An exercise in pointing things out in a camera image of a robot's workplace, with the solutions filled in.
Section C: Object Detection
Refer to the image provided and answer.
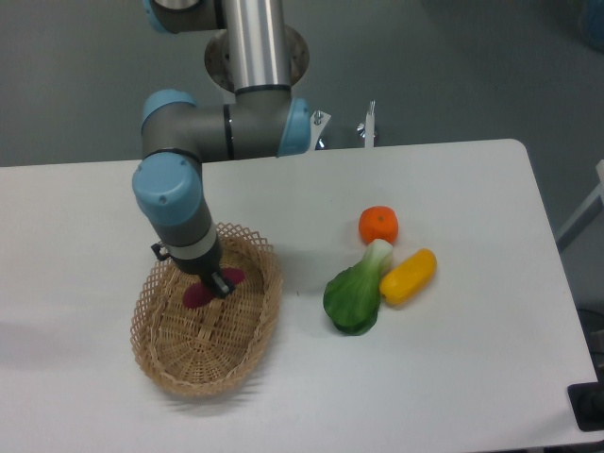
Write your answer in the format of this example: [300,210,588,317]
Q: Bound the white frame at right edge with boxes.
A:
[555,160,603,253]

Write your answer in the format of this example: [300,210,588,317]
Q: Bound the yellow bell pepper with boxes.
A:
[379,248,437,306]

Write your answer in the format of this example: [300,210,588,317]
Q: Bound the purple sweet potato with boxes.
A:
[182,268,245,309]

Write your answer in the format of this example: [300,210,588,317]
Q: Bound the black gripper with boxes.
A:
[151,237,236,298]

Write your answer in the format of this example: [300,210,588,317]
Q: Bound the orange tangerine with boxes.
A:
[358,206,399,244]

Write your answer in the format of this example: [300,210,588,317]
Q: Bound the black device at table edge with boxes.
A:
[567,382,603,432]

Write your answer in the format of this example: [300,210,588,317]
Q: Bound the white metal base frame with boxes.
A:
[308,100,378,151]

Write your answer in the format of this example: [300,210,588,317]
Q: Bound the woven wicker basket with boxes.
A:
[130,224,282,396]

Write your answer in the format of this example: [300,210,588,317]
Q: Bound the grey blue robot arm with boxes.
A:
[132,1,311,298]

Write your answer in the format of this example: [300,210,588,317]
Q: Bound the green bok choy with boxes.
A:
[323,239,394,336]

